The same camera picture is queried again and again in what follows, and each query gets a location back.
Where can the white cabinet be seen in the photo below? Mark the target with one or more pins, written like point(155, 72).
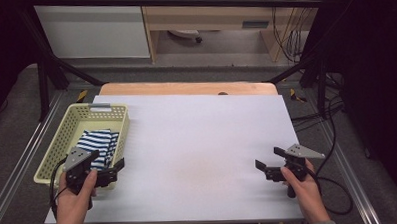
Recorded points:
point(93, 32)

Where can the office chair base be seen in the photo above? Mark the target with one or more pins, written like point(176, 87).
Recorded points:
point(187, 34)

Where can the black metal stand legs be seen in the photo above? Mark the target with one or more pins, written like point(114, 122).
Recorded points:
point(48, 74)
point(320, 71)

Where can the person's left hand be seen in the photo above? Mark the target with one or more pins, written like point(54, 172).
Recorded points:
point(71, 201)

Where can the yellow black tape marker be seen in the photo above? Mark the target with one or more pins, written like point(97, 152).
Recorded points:
point(297, 96)
point(82, 95)

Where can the black curtain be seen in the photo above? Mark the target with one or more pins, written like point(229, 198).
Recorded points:
point(375, 69)
point(2, 48)

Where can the light wooden desk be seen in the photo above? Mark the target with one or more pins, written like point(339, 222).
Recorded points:
point(209, 15)

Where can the wooden table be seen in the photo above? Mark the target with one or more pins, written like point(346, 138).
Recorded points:
point(185, 88)

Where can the aluminium floor rail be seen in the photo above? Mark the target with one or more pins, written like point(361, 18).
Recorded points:
point(350, 173)
point(24, 158)

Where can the blue white striped cloth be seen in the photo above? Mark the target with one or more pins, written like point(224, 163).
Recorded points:
point(97, 145)

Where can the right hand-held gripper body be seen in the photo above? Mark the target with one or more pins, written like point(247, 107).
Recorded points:
point(296, 165)

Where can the person's right hand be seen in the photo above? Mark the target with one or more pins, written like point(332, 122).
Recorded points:
point(304, 195)

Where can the pale yellow plastic basket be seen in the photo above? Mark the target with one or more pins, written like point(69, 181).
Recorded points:
point(64, 140)

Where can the black horizontal frame bar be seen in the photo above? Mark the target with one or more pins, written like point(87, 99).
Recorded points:
point(182, 1)

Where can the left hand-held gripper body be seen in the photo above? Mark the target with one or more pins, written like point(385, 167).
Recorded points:
point(77, 173)

